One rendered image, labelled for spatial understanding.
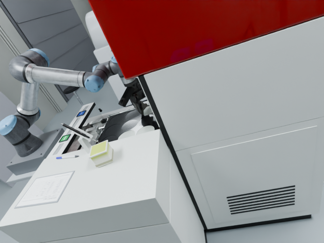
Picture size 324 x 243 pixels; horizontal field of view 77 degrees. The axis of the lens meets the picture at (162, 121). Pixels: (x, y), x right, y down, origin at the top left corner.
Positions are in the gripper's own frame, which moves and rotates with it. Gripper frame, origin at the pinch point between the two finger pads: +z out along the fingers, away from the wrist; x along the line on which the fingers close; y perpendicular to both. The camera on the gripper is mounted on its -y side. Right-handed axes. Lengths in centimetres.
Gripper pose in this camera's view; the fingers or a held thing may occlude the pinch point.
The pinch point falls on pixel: (141, 113)
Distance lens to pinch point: 119.6
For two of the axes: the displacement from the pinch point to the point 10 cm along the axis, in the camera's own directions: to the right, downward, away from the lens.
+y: 7.0, -5.8, 4.2
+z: 3.3, 7.8, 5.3
